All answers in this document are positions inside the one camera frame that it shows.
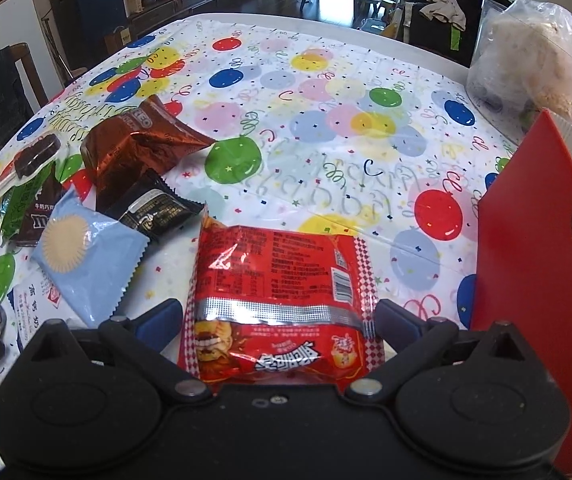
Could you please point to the red cardboard box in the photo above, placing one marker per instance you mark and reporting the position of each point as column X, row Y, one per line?
column 531, row 250

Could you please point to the white packet with red label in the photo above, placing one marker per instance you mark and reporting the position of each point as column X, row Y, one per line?
column 36, row 305

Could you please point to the light blue snack packet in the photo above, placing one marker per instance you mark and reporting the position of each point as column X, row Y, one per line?
column 88, row 255

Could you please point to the brown foil cookie packet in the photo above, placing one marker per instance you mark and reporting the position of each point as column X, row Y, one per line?
column 131, row 150

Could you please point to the green silver snack packet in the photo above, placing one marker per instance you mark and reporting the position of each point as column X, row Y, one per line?
column 16, row 200

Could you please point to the chair draped with dark clothing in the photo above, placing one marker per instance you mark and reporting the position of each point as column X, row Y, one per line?
column 446, row 20

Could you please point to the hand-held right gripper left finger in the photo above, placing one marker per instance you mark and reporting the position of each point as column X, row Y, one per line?
column 160, row 321

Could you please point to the wooden chair with dark cushion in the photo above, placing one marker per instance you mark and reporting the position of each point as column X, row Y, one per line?
column 1, row 95

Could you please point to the clear wrapped chocolate cookie pack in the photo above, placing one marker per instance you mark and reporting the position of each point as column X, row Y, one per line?
column 36, row 155

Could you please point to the balloon print tablecloth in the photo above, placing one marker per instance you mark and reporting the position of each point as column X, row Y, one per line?
column 316, row 125

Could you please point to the red snack packet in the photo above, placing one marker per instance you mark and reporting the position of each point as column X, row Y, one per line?
column 276, row 280

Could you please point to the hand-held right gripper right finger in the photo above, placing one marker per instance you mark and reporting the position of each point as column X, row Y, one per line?
column 397, row 324

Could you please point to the black snack packet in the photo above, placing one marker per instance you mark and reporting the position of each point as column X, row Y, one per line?
column 158, row 210

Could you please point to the white cabinet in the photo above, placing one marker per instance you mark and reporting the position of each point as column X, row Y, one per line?
column 1, row 25

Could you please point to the dark brown chocolate packet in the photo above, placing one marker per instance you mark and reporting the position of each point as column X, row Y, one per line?
column 38, row 220

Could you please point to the clear plastic bag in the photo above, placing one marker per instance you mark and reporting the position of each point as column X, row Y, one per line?
column 531, row 55

